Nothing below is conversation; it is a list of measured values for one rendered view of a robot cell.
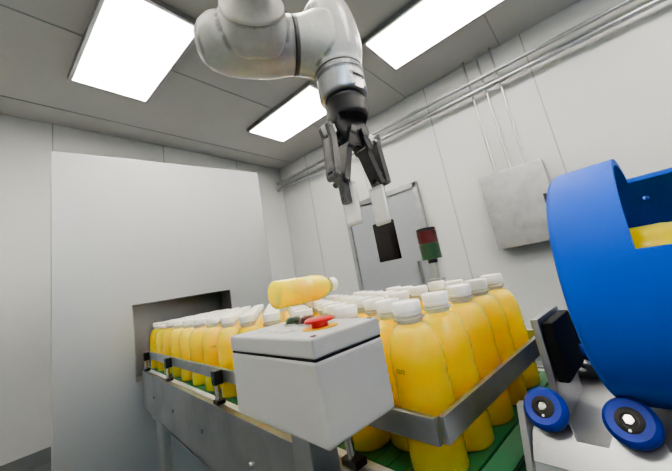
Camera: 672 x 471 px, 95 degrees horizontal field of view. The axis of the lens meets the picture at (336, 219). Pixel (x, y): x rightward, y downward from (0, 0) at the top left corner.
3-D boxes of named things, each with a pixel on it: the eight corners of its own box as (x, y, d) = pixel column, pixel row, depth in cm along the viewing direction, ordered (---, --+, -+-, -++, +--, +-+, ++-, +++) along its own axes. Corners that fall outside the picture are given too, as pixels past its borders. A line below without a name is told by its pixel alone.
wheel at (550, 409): (562, 387, 35) (569, 393, 36) (520, 382, 38) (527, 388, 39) (566, 432, 33) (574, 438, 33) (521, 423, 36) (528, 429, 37)
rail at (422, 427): (440, 448, 34) (433, 418, 35) (146, 357, 149) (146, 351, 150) (443, 444, 35) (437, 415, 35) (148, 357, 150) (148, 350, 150)
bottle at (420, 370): (435, 443, 44) (406, 309, 47) (481, 461, 38) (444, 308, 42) (401, 468, 40) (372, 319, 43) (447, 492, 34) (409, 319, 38)
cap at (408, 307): (407, 312, 45) (404, 300, 45) (428, 312, 42) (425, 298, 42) (388, 318, 43) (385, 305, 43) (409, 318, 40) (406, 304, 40)
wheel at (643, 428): (657, 400, 29) (662, 407, 30) (597, 389, 33) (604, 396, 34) (665, 455, 27) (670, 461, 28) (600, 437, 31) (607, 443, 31)
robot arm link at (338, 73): (372, 67, 57) (379, 96, 56) (340, 94, 64) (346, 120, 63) (336, 50, 51) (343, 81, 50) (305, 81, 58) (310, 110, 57)
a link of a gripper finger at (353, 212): (355, 181, 50) (351, 180, 50) (363, 222, 49) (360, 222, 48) (343, 187, 52) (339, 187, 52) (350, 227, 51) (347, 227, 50)
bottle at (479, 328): (474, 428, 46) (443, 301, 49) (461, 408, 52) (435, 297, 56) (523, 422, 45) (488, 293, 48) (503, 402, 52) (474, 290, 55)
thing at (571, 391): (581, 424, 37) (549, 319, 40) (558, 420, 39) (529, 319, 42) (596, 393, 44) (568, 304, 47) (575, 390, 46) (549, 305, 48)
